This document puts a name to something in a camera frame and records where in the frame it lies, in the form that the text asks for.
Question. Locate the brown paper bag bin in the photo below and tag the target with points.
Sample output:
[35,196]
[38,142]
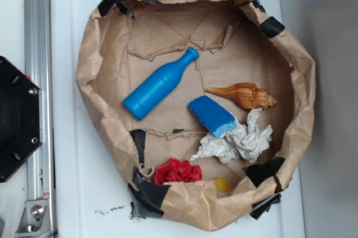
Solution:
[125,41]

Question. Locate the crumpled white paper towel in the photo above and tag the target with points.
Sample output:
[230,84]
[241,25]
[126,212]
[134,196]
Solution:
[244,142]

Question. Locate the metal corner bracket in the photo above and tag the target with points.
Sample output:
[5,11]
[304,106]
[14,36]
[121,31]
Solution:
[36,220]

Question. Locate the yellow ball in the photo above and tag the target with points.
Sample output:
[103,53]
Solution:
[222,185]

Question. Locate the blue sponge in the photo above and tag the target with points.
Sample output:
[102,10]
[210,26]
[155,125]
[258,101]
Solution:
[212,116]

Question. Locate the crumpled red paper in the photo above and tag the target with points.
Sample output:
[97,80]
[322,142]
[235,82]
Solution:
[177,171]

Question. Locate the aluminium rail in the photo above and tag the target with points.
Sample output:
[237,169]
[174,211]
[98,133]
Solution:
[40,165]

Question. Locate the orange conch seashell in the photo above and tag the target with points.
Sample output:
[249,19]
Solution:
[246,94]

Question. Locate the blue plastic bottle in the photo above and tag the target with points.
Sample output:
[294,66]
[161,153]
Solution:
[158,85]

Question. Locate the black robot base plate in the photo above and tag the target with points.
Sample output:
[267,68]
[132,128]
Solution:
[20,119]

